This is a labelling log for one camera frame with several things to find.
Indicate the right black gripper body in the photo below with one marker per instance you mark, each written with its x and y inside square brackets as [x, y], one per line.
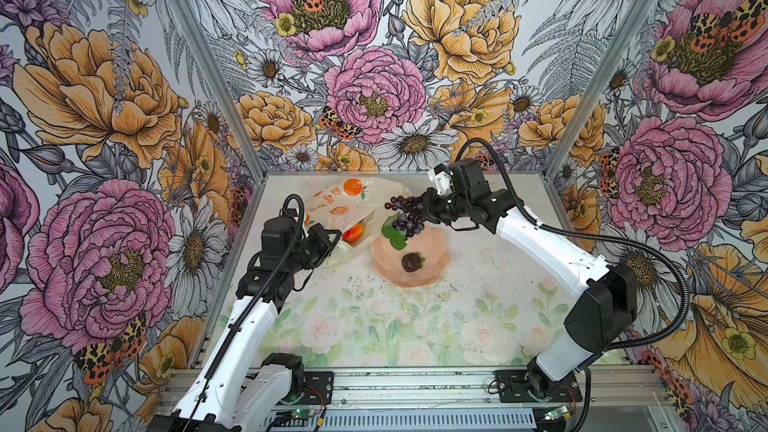
[446, 206]

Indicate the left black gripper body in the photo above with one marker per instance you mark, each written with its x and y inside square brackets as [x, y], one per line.
[312, 249]

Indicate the pink scalloped fruit plate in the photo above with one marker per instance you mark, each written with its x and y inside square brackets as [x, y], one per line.
[432, 244]

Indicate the small orange fruit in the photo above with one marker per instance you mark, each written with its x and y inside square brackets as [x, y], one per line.
[354, 234]

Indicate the translucent cream plastic bag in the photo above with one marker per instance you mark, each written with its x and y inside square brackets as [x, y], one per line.
[354, 200]

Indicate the dark purple grape bunch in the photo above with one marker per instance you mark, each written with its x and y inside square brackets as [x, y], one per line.
[405, 220]

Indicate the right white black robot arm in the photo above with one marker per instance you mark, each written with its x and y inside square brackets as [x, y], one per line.
[605, 297]

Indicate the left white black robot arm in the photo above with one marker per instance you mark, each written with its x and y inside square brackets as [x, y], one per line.
[227, 395]

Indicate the white perforated vent strip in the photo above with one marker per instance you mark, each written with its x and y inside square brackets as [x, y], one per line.
[504, 419]

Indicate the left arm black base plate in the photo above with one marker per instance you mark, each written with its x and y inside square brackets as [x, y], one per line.
[318, 388]

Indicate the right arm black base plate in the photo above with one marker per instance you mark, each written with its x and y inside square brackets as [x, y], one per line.
[522, 386]

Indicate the aluminium front rail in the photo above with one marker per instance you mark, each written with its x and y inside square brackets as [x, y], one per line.
[411, 388]

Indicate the right aluminium corner post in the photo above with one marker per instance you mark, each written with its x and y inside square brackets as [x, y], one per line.
[609, 61]

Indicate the aluminium corner post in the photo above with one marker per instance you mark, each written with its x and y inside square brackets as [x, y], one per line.
[609, 61]
[195, 36]

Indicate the left aluminium corner post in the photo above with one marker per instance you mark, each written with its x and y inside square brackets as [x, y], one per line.
[195, 36]

